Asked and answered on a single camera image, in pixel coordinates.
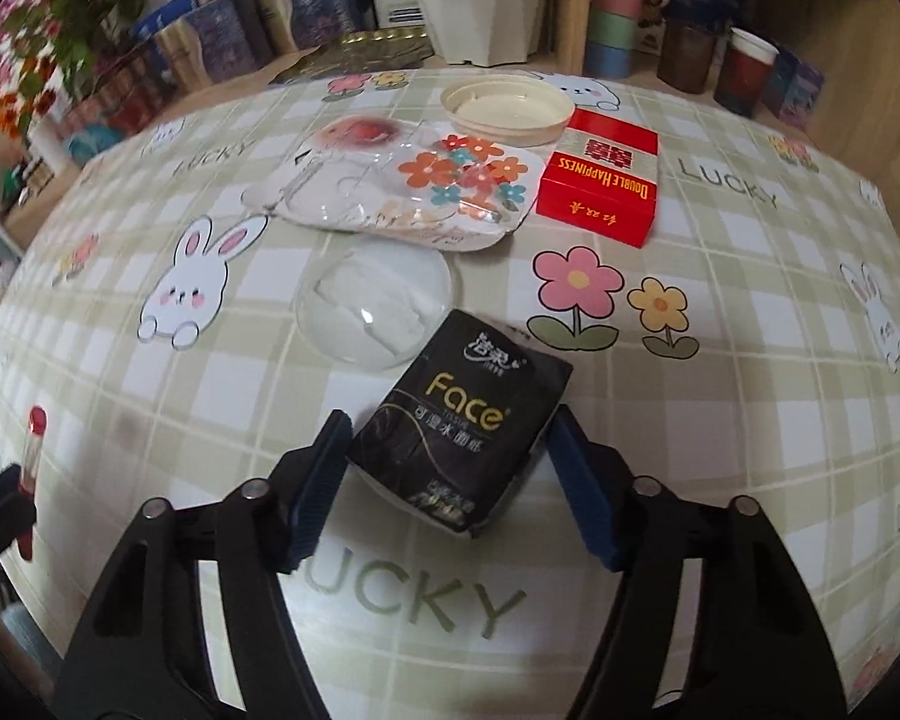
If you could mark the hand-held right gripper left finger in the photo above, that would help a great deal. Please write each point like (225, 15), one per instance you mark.
(319, 487)

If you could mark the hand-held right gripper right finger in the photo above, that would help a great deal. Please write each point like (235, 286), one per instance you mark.
(581, 480)

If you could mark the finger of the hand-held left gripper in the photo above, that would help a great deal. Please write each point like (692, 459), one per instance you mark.
(0, 506)

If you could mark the red capped tube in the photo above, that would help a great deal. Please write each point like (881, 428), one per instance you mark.
(34, 427)

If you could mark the black tissue pack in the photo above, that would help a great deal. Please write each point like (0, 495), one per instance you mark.
(450, 420)

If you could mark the clear dome lid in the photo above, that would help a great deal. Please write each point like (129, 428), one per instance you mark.
(375, 307)

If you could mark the red cigarette box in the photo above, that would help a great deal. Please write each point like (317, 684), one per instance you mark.
(596, 187)

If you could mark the clear floral blister pack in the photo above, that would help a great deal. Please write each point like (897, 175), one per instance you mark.
(390, 195)

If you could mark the cream plastic lid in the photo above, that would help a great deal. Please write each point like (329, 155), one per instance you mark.
(506, 109)

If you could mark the checked bunny tablecloth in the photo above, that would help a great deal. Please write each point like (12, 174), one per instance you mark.
(195, 360)

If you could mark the white ribbed vase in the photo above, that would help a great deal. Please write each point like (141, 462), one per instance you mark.
(45, 142)

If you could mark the striped wavy planter box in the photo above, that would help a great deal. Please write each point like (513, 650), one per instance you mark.
(112, 116)

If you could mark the green gold leaf tray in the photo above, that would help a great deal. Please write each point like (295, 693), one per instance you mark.
(352, 52)

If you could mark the brown glass cup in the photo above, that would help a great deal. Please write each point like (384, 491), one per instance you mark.
(686, 56)

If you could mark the white rimmed paper cup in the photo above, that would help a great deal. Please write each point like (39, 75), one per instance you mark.
(746, 75)

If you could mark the small purple box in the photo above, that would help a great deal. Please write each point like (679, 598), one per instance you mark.
(799, 90)

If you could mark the stack of pastel cups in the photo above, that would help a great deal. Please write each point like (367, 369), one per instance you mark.
(619, 15)

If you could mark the wooden shelf unit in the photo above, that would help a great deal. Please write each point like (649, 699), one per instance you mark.
(570, 7)

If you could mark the white angular flowerpot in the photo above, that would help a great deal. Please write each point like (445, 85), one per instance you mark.
(480, 0)

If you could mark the white blue box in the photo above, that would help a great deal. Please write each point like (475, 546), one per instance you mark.
(401, 4)

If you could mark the pink blossom arrangement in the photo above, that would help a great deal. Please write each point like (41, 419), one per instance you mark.
(15, 7)

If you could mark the blue white carton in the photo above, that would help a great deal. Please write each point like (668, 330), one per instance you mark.
(157, 15)

